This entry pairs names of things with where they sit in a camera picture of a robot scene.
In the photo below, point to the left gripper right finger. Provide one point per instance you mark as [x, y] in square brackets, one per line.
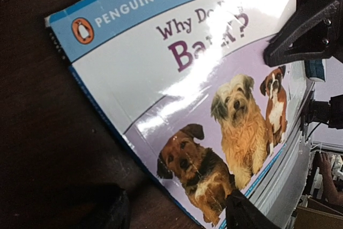
[313, 32]

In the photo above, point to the white and dark blue bowl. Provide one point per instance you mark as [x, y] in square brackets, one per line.
[315, 70]

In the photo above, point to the black student backpack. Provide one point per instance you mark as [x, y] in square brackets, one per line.
[111, 205]

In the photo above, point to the dog picture book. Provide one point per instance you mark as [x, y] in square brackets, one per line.
[184, 84]

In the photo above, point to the grey notebook with barcode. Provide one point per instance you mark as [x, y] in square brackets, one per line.
[267, 190]

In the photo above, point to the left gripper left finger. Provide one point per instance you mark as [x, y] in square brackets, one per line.
[242, 214]

